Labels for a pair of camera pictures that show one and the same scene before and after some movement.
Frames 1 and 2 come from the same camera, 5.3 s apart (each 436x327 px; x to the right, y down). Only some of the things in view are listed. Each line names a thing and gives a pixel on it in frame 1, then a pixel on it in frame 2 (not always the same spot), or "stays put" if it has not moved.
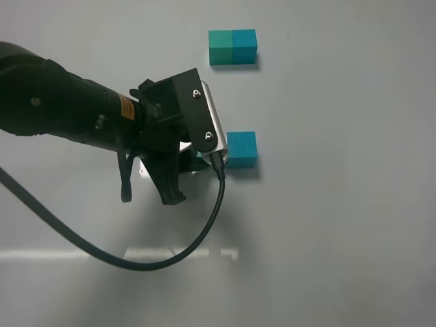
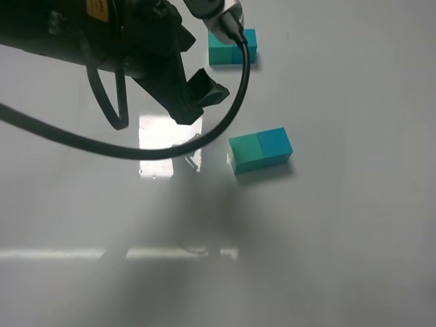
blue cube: (242, 149) -> (276, 146)
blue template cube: (244, 46) stays put
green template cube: (221, 47) stays put
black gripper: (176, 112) -> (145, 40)
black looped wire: (125, 163) -> (120, 121)
